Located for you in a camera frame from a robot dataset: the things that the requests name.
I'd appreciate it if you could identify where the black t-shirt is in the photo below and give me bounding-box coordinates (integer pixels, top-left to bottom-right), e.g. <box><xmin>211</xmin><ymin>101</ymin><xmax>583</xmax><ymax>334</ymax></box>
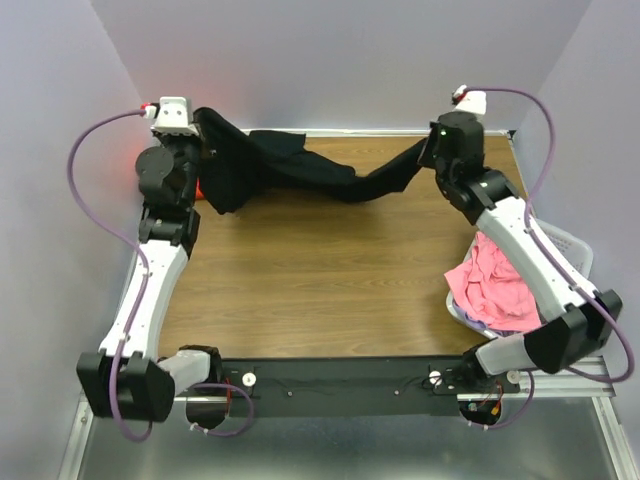
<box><xmin>194</xmin><ymin>107</ymin><xmax>433</xmax><ymax>215</ymax></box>

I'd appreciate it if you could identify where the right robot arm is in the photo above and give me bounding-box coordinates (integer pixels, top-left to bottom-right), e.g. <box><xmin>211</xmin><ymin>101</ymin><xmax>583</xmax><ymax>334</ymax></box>
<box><xmin>418</xmin><ymin>111</ymin><xmax>622</xmax><ymax>392</ymax></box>

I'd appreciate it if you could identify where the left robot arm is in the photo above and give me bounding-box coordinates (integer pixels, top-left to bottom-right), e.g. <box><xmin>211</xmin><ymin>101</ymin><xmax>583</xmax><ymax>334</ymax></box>
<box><xmin>76</xmin><ymin>126</ymin><xmax>222</xmax><ymax>423</ymax></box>

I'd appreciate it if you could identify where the folded orange t-shirt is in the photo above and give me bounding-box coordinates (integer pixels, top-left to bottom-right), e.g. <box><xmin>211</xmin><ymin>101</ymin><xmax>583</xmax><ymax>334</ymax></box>
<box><xmin>195</xmin><ymin>182</ymin><xmax>204</xmax><ymax>200</ymax></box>

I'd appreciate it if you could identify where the pink t-shirt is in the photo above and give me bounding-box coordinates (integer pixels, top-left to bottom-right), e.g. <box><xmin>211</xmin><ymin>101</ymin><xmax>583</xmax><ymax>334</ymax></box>
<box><xmin>444</xmin><ymin>232</ymin><xmax>541</xmax><ymax>333</ymax></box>

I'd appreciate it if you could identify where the white plastic laundry basket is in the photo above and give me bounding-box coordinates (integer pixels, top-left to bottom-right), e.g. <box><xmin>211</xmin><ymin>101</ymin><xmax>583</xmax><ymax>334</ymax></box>
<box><xmin>444</xmin><ymin>219</ymin><xmax>595</xmax><ymax>341</ymax></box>

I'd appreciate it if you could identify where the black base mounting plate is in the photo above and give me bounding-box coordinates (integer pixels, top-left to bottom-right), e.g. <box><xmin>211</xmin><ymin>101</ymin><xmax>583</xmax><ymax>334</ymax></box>
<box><xmin>178</xmin><ymin>355</ymin><xmax>520</xmax><ymax>433</ymax></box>

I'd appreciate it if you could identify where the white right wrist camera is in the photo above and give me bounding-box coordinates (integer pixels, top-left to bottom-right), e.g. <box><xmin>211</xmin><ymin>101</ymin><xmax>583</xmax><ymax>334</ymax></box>
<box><xmin>451</xmin><ymin>85</ymin><xmax>487</xmax><ymax>120</ymax></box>

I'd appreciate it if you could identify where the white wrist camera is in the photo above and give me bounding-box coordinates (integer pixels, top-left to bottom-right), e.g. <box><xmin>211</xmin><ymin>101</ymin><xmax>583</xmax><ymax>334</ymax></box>
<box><xmin>146</xmin><ymin>96</ymin><xmax>199</xmax><ymax>136</ymax></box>
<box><xmin>451</xmin><ymin>85</ymin><xmax>487</xmax><ymax>120</ymax></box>

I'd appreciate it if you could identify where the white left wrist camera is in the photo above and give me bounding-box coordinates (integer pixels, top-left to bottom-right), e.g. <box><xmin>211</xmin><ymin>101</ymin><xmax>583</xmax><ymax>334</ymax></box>
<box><xmin>146</xmin><ymin>96</ymin><xmax>199</xmax><ymax>136</ymax></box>

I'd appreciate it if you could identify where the aluminium frame rail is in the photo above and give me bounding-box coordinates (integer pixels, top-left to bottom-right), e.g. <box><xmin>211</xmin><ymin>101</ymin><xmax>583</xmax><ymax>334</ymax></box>
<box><xmin>175</xmin><ymin>358</ymin><xmax>611</xmax><ymax>397</ymax></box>

